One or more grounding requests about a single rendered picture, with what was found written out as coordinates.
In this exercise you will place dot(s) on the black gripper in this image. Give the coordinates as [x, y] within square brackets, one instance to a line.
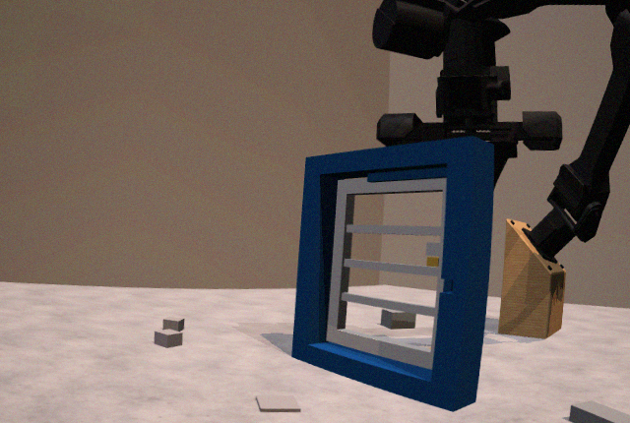
[540, 131]

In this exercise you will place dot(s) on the blue rectangular frame with grey horizontal bars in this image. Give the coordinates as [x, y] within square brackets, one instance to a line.
[445, 375]

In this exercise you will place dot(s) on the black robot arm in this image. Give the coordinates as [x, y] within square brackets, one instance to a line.
[469, 28]

